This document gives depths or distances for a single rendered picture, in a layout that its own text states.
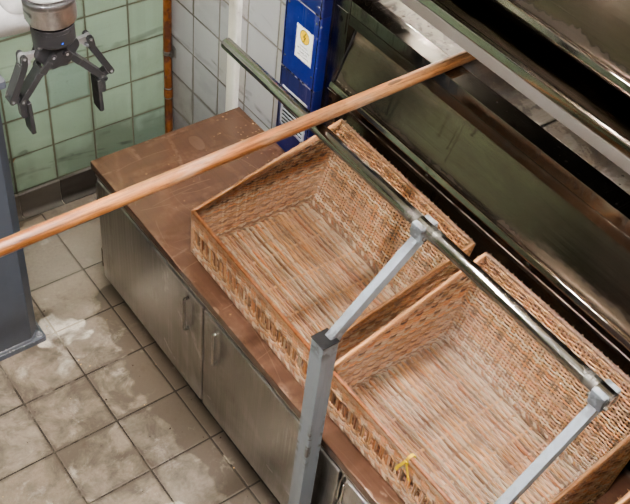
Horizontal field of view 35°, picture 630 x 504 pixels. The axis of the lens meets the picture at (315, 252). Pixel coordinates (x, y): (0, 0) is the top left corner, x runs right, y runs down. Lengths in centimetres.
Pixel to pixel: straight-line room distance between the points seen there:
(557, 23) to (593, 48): 10
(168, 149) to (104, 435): 86
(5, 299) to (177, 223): 61
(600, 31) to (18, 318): 193
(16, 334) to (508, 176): 162
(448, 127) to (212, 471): 121
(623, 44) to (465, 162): 58
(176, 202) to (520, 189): 101
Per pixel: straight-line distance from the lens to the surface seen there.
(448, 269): 241
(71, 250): 351
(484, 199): 236
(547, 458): 182
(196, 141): 301
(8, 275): 299
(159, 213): 278
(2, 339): 317
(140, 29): 344
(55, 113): 346
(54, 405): 310
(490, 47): 200
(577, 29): 202
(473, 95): 230
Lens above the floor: 250
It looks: 45 degrees down
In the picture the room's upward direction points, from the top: 8 degrees clockwise
